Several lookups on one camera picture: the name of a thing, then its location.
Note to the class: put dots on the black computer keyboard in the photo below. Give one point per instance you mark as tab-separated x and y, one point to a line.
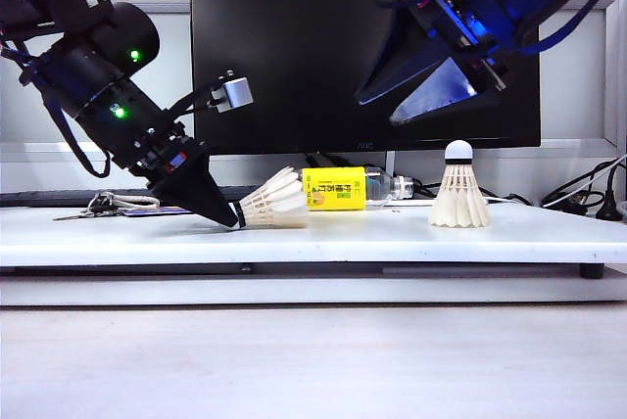
49	197

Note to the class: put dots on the silver flat adapter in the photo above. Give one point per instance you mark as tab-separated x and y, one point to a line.
421	203

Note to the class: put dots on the bunch of metal keys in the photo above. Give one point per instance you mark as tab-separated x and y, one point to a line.
100	207

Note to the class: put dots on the white feather shuttlecock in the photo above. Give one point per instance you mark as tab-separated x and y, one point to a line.
460	194
279	203

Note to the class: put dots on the black riser foot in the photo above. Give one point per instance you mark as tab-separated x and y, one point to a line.
593	272

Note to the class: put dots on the purple orange key card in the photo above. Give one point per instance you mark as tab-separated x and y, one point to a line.
147	212

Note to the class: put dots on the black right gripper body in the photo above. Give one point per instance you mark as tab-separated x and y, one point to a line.
455	13

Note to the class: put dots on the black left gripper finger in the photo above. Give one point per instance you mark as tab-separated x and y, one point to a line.
196	189

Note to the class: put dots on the black power plug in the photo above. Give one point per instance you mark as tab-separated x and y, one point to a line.
610	204

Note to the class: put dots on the white desk riser board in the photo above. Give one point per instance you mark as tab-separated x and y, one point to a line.
313	243

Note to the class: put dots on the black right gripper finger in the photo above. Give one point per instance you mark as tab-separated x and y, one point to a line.
446	96
397	66

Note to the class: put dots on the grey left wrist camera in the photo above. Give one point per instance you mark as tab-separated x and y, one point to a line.
232	93

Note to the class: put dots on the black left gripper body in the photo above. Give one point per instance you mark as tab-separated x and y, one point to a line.
157	145

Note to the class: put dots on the black computer monitor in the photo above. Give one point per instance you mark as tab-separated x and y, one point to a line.
313	47

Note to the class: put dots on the clear bottle yellow label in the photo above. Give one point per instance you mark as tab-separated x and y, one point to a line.
333	189

